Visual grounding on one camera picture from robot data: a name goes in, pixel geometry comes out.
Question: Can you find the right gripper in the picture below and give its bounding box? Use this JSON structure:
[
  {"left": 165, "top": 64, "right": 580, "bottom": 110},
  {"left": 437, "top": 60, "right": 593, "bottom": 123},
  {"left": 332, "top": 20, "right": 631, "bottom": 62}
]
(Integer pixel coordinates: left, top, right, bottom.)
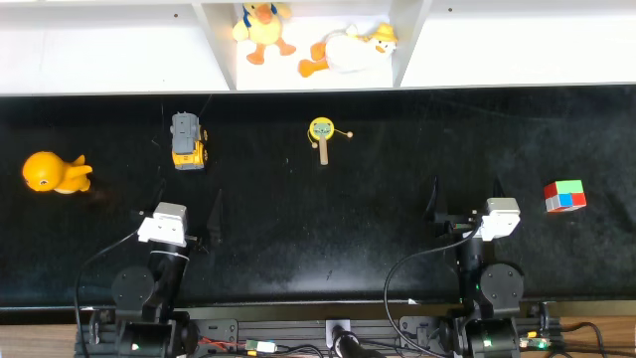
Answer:
[{"left": 424, "top": 175, "right": 507, "bottom": 237}]

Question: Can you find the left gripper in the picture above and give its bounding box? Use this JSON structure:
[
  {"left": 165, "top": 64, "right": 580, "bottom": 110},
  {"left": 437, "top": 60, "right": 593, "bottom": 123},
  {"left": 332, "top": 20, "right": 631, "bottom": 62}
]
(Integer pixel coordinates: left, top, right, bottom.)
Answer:
[{"left": 185, "top": 188, "right": 225, "bottom": 252}]

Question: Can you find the grey and yellow toy truck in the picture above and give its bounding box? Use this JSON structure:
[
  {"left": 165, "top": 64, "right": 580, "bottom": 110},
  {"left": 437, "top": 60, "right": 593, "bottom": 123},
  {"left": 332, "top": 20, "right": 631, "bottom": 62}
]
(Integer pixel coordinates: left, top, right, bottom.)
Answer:
[{"left": 169, "top": 111, "right": 210, "bottom": 172}]

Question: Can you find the yellow rattle drum toy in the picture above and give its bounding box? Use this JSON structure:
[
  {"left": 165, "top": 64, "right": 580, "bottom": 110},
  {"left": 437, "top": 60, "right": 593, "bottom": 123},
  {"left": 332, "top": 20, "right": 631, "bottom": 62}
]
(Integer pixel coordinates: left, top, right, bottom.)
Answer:
[{"left": 306, "top": 116, "right": 355, "bottom": 167}]

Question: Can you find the yellow rubber duck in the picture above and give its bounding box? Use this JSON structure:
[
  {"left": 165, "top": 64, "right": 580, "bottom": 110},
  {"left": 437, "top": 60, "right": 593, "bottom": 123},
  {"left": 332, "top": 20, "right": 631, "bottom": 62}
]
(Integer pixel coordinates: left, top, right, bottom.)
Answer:
[{"left": 21, "top": 150, "right": 94, "bottom": 195}]

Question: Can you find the many-coloured puzzle cube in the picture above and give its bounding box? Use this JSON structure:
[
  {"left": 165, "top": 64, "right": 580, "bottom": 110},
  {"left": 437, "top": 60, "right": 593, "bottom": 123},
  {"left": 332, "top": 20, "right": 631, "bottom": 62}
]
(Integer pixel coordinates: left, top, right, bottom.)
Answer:
[{"left": 543, "top": 179, "right": 588, "bottom": 214}]

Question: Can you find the white plush duck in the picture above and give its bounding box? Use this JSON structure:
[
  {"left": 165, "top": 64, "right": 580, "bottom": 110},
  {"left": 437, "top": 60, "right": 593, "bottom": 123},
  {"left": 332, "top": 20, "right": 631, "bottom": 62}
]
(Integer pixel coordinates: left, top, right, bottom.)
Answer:
[{"left": 297, "top": 22, "right": 399, "bottom": 79}]

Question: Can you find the yellow plush duck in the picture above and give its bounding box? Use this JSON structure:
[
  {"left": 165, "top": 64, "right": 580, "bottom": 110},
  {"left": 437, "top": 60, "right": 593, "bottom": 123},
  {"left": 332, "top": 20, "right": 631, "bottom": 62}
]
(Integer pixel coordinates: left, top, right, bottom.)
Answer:
[{"left": 232, "top": 2, "right": 298, "bottom": 67}]

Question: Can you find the white shelf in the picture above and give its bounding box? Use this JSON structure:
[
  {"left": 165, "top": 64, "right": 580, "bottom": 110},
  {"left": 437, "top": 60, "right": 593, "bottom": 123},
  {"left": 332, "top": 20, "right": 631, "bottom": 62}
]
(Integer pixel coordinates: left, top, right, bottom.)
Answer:
[{"left": 0, "top": 0, "right": 636, "bottom": 96}]

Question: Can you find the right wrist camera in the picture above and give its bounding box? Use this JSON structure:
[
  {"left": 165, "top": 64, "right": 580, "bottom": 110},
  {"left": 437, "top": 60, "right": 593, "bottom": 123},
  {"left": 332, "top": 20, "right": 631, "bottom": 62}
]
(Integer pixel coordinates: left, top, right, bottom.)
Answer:
[{"left": 479, "top": 197, "right": 522, "bottom": 243}]

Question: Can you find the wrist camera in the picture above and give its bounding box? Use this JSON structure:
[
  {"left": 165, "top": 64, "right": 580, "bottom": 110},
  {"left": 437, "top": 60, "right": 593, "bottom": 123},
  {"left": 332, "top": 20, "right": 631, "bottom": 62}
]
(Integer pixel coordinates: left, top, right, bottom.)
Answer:
[
  {"left": 137, "top": 201, "right": 189, "bottom": 248},
  {"left": 479, "top": 197, "right": 522, "bottom": 243}
]

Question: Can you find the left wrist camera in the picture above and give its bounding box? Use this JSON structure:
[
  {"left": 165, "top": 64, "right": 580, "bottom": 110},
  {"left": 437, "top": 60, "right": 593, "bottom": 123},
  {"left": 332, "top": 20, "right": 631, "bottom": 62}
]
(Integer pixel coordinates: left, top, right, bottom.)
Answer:
[{"left": 137, "top": 201, "right": 189, "bottom": 248}]

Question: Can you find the black cable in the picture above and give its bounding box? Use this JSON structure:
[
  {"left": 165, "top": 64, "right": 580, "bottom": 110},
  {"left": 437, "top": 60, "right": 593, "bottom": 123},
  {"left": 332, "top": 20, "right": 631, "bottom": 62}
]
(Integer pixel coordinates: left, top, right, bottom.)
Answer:
[
  {"left": 383, "top": 224, "right": 484, "bottom": 358},
  {"left": 74, "top": 229, "right": 141, "bottom": 358}
]

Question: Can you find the mounting rail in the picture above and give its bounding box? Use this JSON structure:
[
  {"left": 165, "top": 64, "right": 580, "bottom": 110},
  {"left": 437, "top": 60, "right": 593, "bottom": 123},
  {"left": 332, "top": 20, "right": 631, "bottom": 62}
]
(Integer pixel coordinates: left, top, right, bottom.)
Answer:
[{"left": 74, "top": 300, "right": 636, "bottom": 358}]

